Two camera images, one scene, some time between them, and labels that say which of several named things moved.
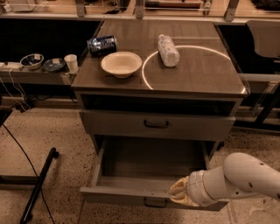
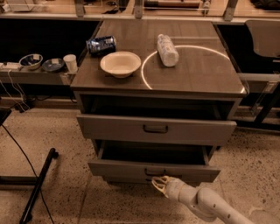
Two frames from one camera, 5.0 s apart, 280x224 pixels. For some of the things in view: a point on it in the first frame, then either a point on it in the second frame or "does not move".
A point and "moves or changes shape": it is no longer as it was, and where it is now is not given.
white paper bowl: [122, 64] does not move
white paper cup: [72, 61] does not move
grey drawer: [142, 170] moves or changes shape
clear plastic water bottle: [168, 51] does not move
